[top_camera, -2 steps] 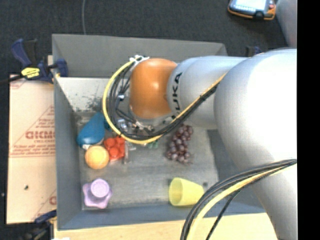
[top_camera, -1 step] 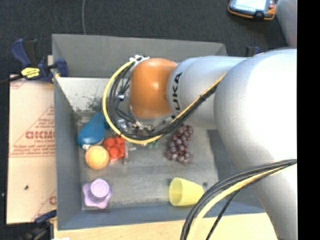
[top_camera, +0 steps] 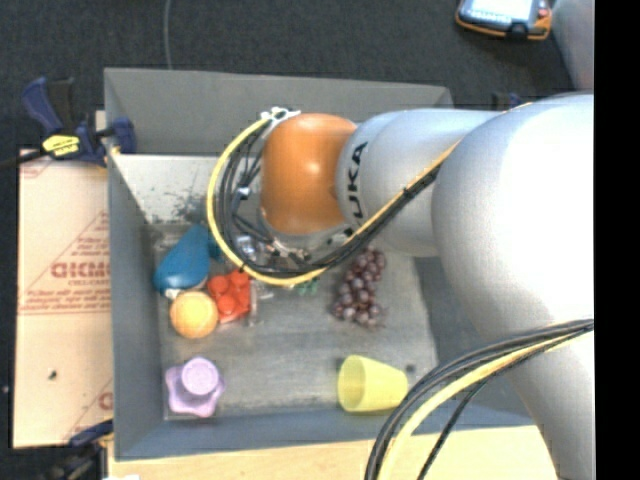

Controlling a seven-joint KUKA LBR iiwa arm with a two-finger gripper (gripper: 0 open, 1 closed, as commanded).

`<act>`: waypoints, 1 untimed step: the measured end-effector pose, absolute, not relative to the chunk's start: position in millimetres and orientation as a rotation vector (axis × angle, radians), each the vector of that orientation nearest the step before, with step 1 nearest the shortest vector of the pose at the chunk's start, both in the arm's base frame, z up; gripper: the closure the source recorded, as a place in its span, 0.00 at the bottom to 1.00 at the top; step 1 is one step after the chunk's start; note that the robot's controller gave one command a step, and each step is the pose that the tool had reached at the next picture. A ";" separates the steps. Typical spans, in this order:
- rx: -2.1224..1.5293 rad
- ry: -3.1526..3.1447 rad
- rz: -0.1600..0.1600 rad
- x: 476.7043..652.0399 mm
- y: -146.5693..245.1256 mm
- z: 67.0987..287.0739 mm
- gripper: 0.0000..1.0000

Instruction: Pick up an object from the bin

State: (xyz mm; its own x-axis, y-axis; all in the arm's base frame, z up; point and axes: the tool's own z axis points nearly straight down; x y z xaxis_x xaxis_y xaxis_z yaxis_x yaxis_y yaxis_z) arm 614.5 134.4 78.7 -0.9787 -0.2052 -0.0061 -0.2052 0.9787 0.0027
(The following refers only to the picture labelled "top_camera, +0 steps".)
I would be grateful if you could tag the yellow plastic cup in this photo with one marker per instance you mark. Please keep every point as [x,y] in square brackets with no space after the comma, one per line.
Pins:
[372,385]

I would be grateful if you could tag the purple flower-shaped cup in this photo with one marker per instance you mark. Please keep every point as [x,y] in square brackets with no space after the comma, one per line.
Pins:
[196,385]

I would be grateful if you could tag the grey metal bin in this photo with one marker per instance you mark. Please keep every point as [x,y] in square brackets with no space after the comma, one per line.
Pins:
[290,353]

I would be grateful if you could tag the purple toy grape bunch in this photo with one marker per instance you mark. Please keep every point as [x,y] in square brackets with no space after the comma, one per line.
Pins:
[359,290]

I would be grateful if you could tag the blue rounded plastic toy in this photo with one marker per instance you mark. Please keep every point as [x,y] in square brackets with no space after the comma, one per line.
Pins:
[184,263]

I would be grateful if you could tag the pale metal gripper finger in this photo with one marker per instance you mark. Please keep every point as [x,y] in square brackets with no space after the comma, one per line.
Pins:
[266,290]
[253,304]

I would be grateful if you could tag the red toy building brick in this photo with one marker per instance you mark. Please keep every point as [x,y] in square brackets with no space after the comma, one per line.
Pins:
[231,294]

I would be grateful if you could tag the orange toy fruit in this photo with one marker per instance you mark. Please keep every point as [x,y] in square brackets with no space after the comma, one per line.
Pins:
[193,315]

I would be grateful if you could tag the brown cardboard board red print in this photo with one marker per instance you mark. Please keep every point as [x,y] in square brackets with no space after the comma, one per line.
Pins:
[60,318]

